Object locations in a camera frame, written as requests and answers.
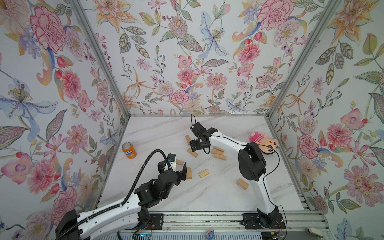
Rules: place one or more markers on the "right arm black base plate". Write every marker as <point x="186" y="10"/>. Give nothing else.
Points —
<point x="254" y="221"/>

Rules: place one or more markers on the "pink plush doll toy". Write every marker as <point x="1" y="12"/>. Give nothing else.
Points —
<point x="267" y="146"/>

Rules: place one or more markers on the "ridged wood block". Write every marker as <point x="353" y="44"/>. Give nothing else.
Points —
<point x="204" y="173"/>

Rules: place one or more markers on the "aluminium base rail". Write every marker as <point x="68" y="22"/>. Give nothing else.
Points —
<point x="233" y="221"/>

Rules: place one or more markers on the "orange soda can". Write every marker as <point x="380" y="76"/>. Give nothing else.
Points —
<point x="129" y="150"/>

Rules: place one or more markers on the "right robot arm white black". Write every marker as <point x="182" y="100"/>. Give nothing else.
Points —
<point x="252" y="166"/>

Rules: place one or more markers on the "plain wood block beside printed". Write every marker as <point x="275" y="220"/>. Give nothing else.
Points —
<point x="189" y="174"/>

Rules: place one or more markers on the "wood block of trio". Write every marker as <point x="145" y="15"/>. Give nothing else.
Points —
<point x="216" y="152"/>
<point x="221" y="157"/>
<point x="218" y="149"/>

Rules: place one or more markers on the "small colourful object on rail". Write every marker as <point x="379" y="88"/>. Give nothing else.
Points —
<point x="210" y="235"/>

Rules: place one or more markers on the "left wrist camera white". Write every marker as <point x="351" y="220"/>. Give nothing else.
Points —
<point x="171" y="158"/>

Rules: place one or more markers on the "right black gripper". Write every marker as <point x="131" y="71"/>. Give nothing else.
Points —
<point x="193" y="146"/>

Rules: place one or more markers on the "white object bottom right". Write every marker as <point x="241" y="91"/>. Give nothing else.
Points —
<point x="315" y="232"/>

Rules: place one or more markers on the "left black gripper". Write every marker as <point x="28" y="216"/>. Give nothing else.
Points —
<point x="184" y="169"/>

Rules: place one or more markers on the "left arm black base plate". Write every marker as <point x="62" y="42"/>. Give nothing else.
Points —
<point x="150" y="221"/>

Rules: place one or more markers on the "curved wood block right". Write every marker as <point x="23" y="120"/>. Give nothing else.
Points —
<point x="243" y="184"/>

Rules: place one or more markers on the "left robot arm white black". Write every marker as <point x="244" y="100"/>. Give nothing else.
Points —
<point x="112" y="218"/>

